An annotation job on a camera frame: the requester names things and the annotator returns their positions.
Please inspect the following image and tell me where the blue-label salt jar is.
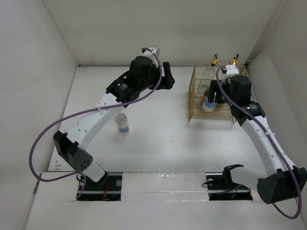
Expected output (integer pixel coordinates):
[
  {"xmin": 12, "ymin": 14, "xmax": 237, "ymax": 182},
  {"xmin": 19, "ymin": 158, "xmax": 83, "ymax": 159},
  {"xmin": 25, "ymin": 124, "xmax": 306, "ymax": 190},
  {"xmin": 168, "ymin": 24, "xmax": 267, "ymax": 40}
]
[
  {"xmin": 201, "ymin": 96, "xmax": 216, "ymax": 112},
  {"xmin": 115, "ymin": 113, "xmax": 130, "ymax": 135}
]

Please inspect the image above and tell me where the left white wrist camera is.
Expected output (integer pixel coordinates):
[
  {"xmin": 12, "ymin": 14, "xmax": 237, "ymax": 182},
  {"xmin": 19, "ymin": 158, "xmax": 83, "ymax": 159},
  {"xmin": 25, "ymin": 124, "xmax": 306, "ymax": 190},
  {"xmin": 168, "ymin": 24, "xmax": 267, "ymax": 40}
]
[{"xmin": 142, "ymin": 46, "xmax": 160, "ymax": 61}]

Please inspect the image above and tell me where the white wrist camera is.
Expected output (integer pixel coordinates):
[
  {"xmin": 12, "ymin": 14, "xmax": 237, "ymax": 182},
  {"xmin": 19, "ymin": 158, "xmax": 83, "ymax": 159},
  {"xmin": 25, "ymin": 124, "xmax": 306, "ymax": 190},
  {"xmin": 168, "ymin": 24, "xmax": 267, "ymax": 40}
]
[
  {"xmin": 142, "ymin": 46, "xmax": 160, "ymax": 61},
  {"xmin": 222, "ymin": 65, "xmax": 239, "ymax": 84}
]

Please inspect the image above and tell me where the yellow wire basket rack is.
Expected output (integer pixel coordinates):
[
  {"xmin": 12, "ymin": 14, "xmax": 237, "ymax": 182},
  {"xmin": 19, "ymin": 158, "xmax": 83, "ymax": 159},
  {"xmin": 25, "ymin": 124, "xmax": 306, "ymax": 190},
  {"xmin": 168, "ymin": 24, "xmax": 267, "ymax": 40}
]
[{"xmin": 187, "ymin": 62, "xmax": 248, "ymax": 124}]

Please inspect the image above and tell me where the dark oil glass bottle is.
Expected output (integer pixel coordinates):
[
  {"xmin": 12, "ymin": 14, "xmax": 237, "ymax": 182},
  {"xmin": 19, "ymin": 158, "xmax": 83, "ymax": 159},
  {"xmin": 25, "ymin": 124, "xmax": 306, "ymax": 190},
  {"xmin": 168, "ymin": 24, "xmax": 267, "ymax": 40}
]
[{"xmin": 199, "ymin": 53, "xmax": 220, "ymax": 94}]

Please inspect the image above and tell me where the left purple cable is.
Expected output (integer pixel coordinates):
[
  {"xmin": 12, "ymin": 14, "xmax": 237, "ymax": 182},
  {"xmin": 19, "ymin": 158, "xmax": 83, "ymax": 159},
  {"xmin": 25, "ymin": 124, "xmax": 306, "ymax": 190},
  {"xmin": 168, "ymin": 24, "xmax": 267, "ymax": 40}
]
[{"xmin": 28, "ymin": 47, "xmax": 163, "ymax": 183}]

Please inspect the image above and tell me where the clear glass bottle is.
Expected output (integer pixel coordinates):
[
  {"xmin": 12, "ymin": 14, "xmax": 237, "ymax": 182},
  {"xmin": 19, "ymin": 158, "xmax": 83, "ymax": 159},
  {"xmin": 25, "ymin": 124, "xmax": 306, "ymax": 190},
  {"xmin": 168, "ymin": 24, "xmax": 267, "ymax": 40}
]
[{"xmin": 229, "ymin": 54, "xmax": 239, "ymax": 65}]

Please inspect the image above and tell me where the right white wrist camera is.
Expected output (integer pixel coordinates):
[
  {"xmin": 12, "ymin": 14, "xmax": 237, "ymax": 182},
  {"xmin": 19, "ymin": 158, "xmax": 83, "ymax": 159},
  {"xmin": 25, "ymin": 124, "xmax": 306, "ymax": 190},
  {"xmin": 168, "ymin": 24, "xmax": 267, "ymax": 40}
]
[{"xmin": 222, "ymin": 65, "xmax": 239, "ymax": 84}]

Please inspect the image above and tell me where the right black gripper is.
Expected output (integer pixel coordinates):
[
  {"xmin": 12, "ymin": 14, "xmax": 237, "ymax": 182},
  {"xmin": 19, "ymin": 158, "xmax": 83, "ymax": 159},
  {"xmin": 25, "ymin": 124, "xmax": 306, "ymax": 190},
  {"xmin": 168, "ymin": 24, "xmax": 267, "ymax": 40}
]
[{"xmin": 207, "ymin": 80, "xmax": 236, "ymax": 107}]

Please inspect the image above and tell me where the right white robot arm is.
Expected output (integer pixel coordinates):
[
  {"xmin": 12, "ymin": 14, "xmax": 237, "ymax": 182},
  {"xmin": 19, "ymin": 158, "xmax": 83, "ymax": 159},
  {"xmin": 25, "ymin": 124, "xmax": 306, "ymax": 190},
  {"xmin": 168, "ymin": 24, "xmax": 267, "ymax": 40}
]
[{"xmin": 207, "ymin": 75, "xmax": 307, "ymax": 204}]

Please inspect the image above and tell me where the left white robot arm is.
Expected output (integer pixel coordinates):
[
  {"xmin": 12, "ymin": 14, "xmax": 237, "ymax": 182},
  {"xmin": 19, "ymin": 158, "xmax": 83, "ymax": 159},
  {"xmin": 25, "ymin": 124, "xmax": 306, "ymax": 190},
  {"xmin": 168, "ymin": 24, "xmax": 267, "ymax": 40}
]
[{"xmin": 53, "ymin": 56, "xmax": 175, "ymax": 190}]

